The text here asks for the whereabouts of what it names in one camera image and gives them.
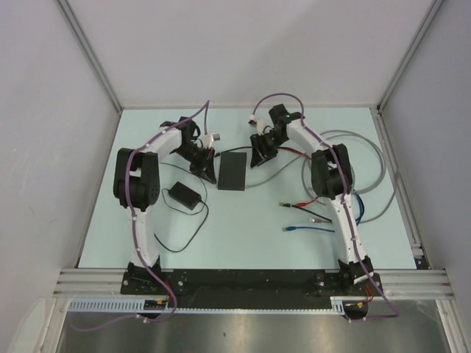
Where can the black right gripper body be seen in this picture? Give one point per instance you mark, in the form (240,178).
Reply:
(268,142)

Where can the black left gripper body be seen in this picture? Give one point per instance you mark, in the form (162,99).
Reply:
(199,157)

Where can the black network switch box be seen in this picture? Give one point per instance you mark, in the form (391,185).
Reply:
(232,171)

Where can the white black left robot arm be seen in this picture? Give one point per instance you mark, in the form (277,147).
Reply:
(137,187)

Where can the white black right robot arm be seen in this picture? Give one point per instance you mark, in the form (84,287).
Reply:
(331,179)

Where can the black power adapter brick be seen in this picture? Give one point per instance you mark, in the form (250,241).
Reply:
(184,195)

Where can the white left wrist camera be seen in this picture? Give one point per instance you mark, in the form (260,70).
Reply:
(209,139)

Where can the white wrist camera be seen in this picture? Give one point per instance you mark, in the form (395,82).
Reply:
(209,139)
(257,123)

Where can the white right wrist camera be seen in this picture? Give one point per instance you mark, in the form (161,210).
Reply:
(257,123)

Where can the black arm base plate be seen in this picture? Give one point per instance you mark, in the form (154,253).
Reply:
(204,285)

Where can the grey slotted cable duct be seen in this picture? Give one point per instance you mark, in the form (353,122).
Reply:
(313,306)

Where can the aluminium front frame rail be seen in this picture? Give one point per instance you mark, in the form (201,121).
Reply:
(394,283)

